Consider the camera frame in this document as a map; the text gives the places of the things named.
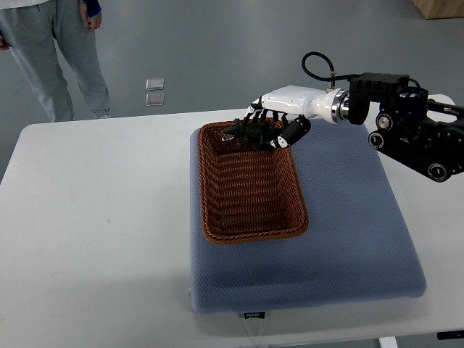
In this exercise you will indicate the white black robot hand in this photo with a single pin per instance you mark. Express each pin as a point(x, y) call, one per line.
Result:
point(306, 104)

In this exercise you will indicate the dark toy crocodile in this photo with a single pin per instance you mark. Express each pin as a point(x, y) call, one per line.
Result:
point(260, 134)

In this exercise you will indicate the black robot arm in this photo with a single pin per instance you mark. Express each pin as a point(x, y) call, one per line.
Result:
point(411, 128)

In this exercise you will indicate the brown wicker basket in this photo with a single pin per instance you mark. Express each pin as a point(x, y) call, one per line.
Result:
point(246, 194)

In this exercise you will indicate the lower metal floor plate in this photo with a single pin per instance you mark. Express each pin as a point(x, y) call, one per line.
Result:
point(155, 98)

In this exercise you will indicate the metal floor plate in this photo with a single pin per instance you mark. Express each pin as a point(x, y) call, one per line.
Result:
point(155, 98)
point(153, 84)

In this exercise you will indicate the upper metal floor plate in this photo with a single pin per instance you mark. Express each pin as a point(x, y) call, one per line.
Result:
point(153, 84)

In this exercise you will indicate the blue grey cushion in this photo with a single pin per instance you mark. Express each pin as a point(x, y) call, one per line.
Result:
point(357, 246)

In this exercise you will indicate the wooden box corner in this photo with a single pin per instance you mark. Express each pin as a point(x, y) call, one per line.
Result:
point(439, 9)

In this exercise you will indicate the black cushion label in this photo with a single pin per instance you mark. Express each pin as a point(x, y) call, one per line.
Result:
point(254, 315)

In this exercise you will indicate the person in grey trousers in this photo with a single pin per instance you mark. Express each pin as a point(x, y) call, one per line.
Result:
point(36, 31)

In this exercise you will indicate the black table control panel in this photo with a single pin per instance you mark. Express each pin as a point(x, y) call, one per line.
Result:
point(448, 335)

